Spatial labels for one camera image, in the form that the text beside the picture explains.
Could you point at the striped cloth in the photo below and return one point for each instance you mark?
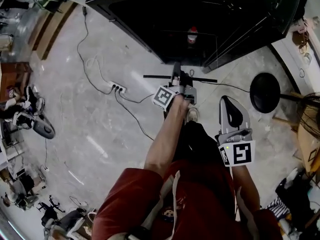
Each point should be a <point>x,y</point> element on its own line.
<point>278,207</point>

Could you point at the person's light shoe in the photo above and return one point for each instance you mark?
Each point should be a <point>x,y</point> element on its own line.
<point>192,114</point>

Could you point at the white power strip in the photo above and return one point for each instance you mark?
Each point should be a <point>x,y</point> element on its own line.
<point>117,87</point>

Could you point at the person's black trousers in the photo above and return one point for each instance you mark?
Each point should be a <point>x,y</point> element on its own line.
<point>197,141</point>

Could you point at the black round stool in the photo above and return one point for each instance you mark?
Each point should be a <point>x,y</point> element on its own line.
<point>265,92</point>

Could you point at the black tripod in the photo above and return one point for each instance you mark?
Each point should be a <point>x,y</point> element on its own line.
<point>51,205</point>

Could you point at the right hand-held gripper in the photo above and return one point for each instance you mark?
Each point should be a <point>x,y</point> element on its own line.
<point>240,154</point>

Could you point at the grey oval device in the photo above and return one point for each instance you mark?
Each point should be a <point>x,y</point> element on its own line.
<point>44,129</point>

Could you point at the white curved counter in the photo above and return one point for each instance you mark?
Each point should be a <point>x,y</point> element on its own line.
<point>292,56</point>

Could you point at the brown wooden cabinet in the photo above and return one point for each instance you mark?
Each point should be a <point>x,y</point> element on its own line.
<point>12,74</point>

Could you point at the white plug adapter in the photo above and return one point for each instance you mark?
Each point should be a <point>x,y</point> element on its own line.
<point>46,168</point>

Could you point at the person's right forearm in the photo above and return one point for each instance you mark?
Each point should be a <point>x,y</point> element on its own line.
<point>246,186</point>

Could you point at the black bag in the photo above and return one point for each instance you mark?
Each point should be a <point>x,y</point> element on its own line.
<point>295,196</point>

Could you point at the wooden planks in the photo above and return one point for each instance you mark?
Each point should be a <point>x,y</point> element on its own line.
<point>53,26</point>

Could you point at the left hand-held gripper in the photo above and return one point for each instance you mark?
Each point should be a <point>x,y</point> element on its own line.
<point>163,97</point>

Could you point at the grey marble table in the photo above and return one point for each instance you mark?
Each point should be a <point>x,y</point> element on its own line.
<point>22,34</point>

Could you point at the black floor bar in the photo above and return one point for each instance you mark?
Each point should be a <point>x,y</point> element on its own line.
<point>155,76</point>

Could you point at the person's red shirt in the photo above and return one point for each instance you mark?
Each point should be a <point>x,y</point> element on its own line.
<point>205,204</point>

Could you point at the cardboard box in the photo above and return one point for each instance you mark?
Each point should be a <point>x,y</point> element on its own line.
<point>308,144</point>

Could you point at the person's left forearm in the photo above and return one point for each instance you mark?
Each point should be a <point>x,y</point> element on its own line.
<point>167,136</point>

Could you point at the red capped bottle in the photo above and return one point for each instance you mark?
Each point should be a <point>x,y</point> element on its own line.
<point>192,35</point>

